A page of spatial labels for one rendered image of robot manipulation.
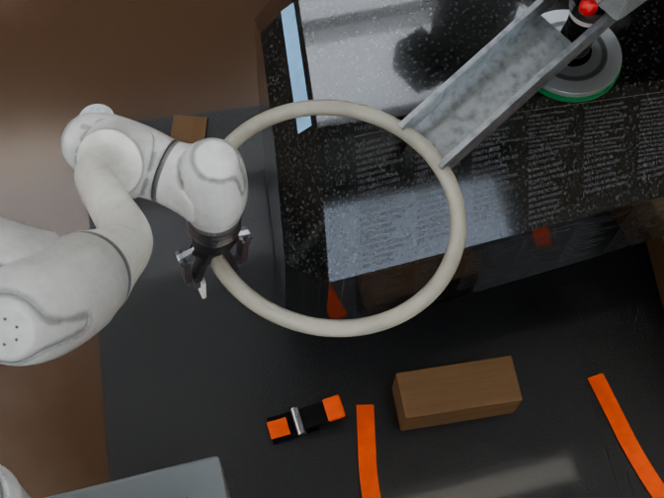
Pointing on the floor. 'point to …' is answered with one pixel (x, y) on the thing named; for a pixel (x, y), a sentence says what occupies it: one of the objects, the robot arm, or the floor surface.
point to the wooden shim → (189, 128)
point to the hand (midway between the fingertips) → (213, 279)
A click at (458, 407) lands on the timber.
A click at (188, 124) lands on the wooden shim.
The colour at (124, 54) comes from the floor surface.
